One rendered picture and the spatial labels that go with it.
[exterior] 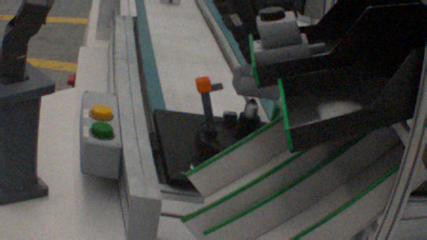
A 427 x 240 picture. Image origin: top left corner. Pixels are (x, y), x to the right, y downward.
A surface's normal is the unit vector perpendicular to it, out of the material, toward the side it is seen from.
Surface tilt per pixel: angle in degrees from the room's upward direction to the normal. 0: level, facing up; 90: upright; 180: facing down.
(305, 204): 90
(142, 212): 90
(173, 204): 90
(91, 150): 90
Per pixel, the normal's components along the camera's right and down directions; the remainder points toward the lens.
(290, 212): -0.02, 0.37
